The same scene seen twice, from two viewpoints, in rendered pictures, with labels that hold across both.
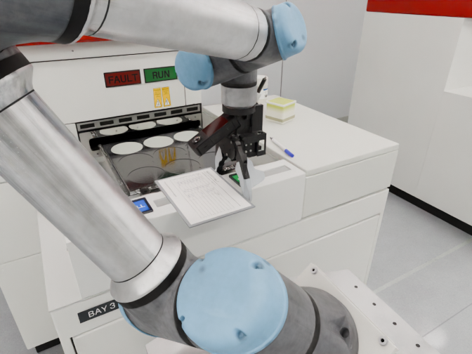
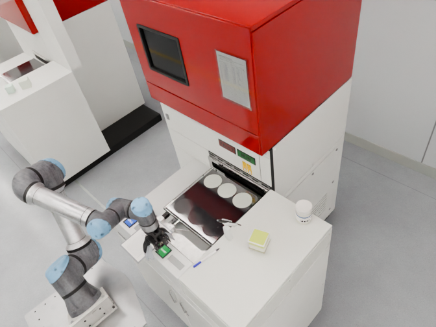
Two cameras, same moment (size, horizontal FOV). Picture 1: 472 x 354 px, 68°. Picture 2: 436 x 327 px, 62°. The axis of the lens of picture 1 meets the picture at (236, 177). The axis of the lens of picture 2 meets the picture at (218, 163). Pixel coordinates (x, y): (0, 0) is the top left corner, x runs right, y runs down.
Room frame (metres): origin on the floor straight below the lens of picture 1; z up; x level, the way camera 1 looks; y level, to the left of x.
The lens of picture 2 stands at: (0.92, -0.98, 2.35)
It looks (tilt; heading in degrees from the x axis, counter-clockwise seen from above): 45 degrees down; 82
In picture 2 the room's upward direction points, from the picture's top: 12 degrees counter-clockwise
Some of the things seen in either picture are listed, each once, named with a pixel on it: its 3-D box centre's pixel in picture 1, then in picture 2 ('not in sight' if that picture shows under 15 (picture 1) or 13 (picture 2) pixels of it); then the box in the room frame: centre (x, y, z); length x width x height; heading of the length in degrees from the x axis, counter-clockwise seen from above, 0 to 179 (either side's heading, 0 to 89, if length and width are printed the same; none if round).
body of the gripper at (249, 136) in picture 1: (241, 130); (155, 235); (0.73, -0.01, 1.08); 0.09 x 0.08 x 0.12; 120
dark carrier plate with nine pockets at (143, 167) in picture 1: (169, 153); (213, 203); (1.02, 0.21, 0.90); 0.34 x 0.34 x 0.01; 30
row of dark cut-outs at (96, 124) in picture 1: (142, 116); (237, 169); (1.20, 0.33, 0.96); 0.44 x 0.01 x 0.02; 120
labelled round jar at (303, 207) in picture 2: (258, 88); (303, 212); (1.38, -0.09, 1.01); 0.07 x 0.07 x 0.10
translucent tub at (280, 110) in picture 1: (280, 110); (259, 241); (1.15, -0.15, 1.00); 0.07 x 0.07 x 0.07; 48
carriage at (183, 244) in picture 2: not in sight; (178, 242); (0.80, 0.07, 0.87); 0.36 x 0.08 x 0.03; 120
